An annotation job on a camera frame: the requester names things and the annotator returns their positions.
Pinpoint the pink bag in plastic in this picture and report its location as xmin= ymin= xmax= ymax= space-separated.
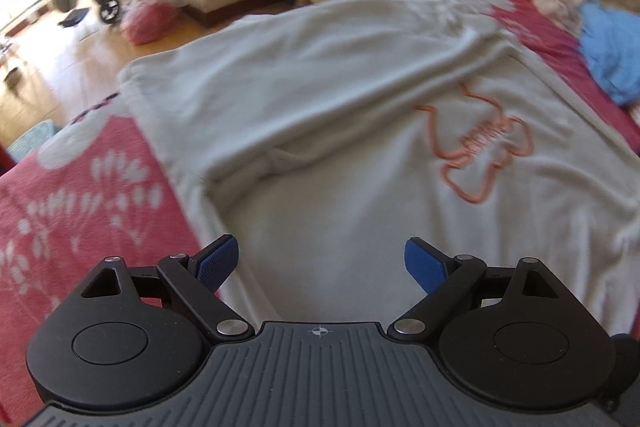
xmin=120 ymin=0 xmax=190 ymax=46

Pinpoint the light blue plastic stool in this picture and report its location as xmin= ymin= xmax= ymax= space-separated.
xmin=8 ymin=119 xmax=61 ymax=162

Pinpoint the white sweatshirt orange bear outline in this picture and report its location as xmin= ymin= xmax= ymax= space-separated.
xmin=118 ymin=0 xmax=639 ymax=334

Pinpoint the pink floral bed blanket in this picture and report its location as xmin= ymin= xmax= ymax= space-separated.
xmin=1 ymin=0 xmax=639 ymax=421

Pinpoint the blue folded garment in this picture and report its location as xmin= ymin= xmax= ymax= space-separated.
xmin=579 ymin=0 xmax=639 ymax=107

